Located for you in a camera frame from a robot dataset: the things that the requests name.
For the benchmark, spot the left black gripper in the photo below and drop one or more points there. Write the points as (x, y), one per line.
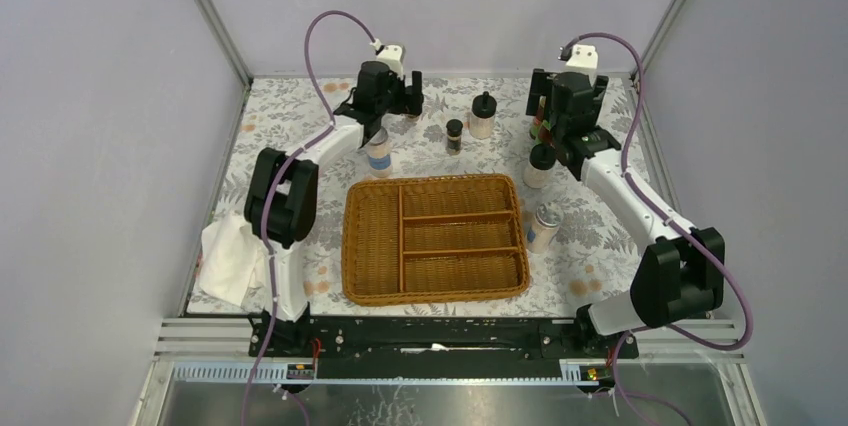
(399, 105)

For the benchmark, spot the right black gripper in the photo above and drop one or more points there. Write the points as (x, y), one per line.
(538, 88)

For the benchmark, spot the small dark spice jar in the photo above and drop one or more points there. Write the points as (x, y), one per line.
(454, 131)

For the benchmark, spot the yellow cap sauce bottle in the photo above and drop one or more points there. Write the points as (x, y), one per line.
(538, 118)

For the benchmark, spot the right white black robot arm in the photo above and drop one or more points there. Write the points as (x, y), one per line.
(677, 277)

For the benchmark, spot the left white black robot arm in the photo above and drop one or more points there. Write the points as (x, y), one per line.
(282, 199)

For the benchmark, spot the black spout seed bottle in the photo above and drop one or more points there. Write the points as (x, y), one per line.
(482, 119)

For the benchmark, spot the floral table mat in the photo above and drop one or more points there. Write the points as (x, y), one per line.
(591, 257)

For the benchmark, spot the blue label shaker left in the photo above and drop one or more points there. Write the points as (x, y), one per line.
(378, 150)

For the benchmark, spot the black cap white jar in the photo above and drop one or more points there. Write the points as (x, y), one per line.
(540, 163)

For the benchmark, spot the silver lid shaker right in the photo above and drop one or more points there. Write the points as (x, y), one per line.
(544, 226)

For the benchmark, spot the wicker divided basket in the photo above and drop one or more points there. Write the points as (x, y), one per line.
(433, 240)

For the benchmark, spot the white crumpled cloth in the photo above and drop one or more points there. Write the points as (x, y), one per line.
(233, 259)

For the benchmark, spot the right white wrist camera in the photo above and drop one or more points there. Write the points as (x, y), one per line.
(580, 58)

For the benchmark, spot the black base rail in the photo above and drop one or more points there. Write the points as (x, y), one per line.
(428, 348)

